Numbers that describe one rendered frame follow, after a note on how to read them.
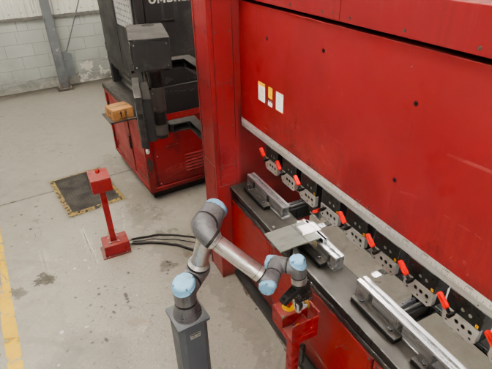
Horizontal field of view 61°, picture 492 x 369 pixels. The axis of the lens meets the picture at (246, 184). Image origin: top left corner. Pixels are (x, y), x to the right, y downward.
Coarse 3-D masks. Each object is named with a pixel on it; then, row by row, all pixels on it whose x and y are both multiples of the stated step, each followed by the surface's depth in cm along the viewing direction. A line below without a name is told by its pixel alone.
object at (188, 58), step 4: (172, 56) 311; (176, 56) 311; (180, 56) 310; (184, 56) 310; (188, 56) 310; (192, 56) 310; (172, 60) 303; (176, 60) 313; (180, 60) 314; (184, 60) 307; (188, 60) 301; (192, 60) 301; (172, 64) 313; (176, 64) 314; (180, 64) 314; (184, 64) 308; (188, 64) 314; (192, 64) 314; (172, 68) 306; (176, 68) 307; (188, 68) 305; (192, 68) 305; (192, 72) 297; (196, 72) 295
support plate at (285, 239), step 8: (296, 224) 246; (272, 232) 240; (280, 232) 240; (288, 232) 240; (296, 232) 240; (272, 240) 234; (280, 240) 234; (288, 240) 234; (296, 240) 234; (304, 240) 233; (312, 240) 234; (280, 248) 228; (288, 248) 228
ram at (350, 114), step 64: (256, 64) 248; (320, 64) 192; (384, 64) 157; (448, 64) 132; (320, 128) 205; (384, 128) 165; (448, 128) 138; (384, 192) 174; (448, 192) 145; (448, 256) 152
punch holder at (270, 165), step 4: (268, 148) 261; (268, 152) 262; (272, 152) 257; (276, 152) 253; (268, 156) 264; (272, 156) 258; (276, 156) 254; (280, 156) 253; (268, 160) 264; (272, 160) 260; (280, 160) 254; (268, 164) 266; (272, 164) 260; (280, 164) 256; (268, 168) 267; (272, 168) 262; (276, 168) 257; (272, 172) 263; (276, 172) 258
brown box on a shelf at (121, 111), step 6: (120, 102) 402; (126, 102) 401; (108, 108) 391; (114, 108) 388; (120, 108) 389; (126, 108) 391; (132, 108) 394; (102, 114) 406; (108, 114) 394; (114, 114) 386; (120, 114) 389; (126, 114) 393; (132, 114) 397; (108, 120) 393; (114, 120) 388; (120, 120) 392; (126, 120) 393
